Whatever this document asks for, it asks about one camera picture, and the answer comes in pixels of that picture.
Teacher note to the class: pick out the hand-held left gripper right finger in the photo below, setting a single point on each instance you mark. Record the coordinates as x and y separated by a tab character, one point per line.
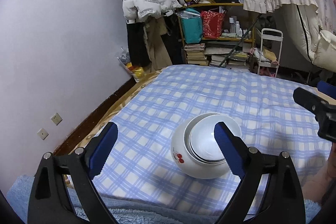
228	148

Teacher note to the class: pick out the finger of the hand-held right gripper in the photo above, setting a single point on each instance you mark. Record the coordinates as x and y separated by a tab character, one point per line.
326	88
307	99

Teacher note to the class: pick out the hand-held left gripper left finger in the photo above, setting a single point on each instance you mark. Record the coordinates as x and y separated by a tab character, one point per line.
103	150

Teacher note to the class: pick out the plain white bowl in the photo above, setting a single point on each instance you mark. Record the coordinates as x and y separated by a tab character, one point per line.
235	128

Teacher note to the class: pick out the white cherry print plate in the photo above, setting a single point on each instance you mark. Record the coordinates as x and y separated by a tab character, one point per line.
199	170

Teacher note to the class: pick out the person's right hand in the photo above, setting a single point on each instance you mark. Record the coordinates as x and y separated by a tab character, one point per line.
323	182

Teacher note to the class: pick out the cream cushion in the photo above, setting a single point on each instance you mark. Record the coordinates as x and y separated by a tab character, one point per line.
328	48

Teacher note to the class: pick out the tan patterned bed sheet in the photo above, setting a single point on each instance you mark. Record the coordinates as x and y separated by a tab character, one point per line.
118	103

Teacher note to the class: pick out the tan box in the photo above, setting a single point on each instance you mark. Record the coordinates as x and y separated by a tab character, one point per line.
269	54

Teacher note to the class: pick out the blue plaid bed sheet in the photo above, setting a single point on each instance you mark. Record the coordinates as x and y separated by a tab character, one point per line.
210	87

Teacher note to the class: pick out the white pouch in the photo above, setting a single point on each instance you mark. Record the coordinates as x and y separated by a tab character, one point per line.
258	53

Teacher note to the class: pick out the white utility cart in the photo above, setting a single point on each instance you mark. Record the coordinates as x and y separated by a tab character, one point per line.
270	29

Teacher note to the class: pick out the pile of magazines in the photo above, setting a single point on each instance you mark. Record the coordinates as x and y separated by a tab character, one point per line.
236	58

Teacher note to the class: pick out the yellow red bag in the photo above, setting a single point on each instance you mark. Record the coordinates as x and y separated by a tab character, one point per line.
136	73

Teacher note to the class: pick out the black bag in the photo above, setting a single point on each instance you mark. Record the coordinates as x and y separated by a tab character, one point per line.
266	23

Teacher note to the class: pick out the black pole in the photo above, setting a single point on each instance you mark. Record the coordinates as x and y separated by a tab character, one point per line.
237	44

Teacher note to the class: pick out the printed plastic bag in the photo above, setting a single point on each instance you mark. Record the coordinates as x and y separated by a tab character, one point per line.
123	57

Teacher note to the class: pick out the stack of books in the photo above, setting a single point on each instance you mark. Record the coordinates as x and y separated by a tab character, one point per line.
194	54

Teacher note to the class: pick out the white cosmetic bottle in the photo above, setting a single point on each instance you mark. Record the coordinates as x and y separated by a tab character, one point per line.
237	28
231	24

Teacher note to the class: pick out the pale green cloth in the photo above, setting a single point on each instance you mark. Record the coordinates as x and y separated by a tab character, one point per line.
229	35

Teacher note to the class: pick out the beige trousers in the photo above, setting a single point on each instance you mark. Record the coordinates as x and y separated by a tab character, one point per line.
157	56

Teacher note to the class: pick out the black trousers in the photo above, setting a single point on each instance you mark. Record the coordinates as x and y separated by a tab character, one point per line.
136	45

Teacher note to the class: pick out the red patterned bag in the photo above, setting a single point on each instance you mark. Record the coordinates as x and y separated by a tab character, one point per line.
211	26

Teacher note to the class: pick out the teal bag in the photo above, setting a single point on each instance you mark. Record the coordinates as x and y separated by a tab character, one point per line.
191	29

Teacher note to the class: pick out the yellow wooden shelf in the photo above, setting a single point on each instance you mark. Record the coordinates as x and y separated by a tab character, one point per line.
210	5

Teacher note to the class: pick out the dark wooden bed frame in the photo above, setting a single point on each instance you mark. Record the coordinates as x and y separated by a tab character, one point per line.
86	124

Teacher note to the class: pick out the white wall socket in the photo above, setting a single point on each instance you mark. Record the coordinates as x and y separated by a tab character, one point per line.
56	118
42	134

